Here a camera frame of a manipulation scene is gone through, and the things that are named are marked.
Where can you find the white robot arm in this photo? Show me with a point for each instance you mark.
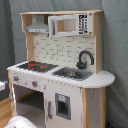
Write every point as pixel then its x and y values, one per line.
pixel 19 122

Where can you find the wooden toy kitchen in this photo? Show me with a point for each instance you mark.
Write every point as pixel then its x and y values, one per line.
pixel 29 101

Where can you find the black toy faucet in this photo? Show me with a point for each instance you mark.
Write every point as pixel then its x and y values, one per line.
pixel 82 63

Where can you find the grey metal sink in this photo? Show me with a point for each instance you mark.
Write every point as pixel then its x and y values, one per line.
pixel 72 73

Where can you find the black stovetop red burners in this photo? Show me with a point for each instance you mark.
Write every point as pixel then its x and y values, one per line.
pixel 38 66

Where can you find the right red oven knob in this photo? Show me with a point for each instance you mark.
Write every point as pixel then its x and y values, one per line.
pixel 34 83

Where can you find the red oven knob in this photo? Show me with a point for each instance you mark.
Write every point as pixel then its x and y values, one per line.
pixel 34 83
pixel 15 78

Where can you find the white dishwasher door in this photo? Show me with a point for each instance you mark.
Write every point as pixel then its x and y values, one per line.
pixel 63 106

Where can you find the grey range hood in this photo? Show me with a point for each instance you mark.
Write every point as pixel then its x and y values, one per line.
pixel 38 25

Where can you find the left red oven knob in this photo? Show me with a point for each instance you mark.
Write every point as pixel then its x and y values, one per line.
pixel 15 78

